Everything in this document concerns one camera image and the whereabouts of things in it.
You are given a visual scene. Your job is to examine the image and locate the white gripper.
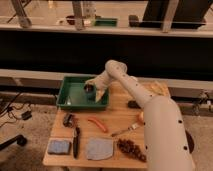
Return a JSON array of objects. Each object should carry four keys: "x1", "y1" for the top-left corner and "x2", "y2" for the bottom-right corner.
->
[{"x1": 85, "y1": 73, "x2": 112, "y2": 102}]

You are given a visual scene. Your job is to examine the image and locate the blue grey cup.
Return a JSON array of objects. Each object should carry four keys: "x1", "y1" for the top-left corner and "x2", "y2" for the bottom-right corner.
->
[{"x1": 84, "y1": 84, "x2": 96, "y2": 100}]

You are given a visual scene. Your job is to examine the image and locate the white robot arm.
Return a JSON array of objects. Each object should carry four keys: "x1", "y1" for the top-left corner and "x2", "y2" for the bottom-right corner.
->
[{"x1": 86, "y1": 60, "x2": 195, "y2": 171}]

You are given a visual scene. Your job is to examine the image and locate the green plastic tray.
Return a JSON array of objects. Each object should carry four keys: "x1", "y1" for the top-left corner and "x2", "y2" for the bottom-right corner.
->
[{"x1": 56, "y1": 76, "x2": 109, "y2": 110}]

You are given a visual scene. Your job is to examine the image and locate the black rectangular block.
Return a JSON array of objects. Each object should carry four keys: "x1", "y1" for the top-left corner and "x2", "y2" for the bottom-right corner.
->
[{"x1": 127, "y1": 100, "x2": 140, "y2": 109}]

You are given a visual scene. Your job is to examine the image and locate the orange round fruit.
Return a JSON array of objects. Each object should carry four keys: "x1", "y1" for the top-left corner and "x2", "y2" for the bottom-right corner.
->
[{"x1": 137, "y1": 112, "x2": 144, "y2": 125}]

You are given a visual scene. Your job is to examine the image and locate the metal fork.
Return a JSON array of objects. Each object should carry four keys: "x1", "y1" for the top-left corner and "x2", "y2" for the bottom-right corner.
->
[{"x1": 111, "y1": 123, "x2": 139, "y2": 137}]

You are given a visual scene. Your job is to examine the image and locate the grey round cloth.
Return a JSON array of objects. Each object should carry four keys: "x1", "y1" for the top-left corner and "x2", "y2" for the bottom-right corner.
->
[{"x1": 85, "y1": 138, "x2": 114, "y2": 161}]

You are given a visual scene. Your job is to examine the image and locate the yellow object on table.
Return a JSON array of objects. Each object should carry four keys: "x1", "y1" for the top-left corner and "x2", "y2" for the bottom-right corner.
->
[{"x1": 151, "y1": 83, "x2": 164, "y2": 95}]

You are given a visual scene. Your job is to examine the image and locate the brown pine cone cluster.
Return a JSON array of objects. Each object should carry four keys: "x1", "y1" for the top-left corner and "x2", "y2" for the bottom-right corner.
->
[{"x1": 117, "y1": 139, "x2": 146, "y2": 162}]

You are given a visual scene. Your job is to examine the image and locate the blue sponge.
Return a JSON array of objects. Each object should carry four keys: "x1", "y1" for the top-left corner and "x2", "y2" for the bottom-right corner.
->
[{"x1": 47, "y1": 140, "x2": 71, "y2": 155}]

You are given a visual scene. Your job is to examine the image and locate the green box on shelf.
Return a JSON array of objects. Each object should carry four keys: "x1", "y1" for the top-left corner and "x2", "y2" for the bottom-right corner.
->
[{"x1": 95, "y1": 18, "x2": 117, "y2": 27}]

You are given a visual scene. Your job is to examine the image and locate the black power adapter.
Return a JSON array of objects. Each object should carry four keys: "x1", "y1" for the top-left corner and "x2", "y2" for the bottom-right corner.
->
[{"x1": 21, "y1": 111, "x2": 32, "y2": 120}]

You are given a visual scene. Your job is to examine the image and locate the black chair caster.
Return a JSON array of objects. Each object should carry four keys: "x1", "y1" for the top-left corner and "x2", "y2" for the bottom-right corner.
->
[{"x1": 17, "y1": 135, "x2": 27, "y2": 146}]

